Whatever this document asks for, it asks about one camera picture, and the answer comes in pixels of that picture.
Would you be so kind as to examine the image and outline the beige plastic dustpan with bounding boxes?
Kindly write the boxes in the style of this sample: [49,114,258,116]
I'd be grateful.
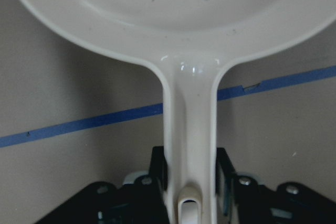
[20,0,335,223]

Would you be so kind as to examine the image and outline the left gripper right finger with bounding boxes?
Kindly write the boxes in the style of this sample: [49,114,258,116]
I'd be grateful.
[216,147,335,223]

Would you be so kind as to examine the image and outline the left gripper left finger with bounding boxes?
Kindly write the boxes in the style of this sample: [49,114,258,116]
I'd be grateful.
[38,146,168,223]

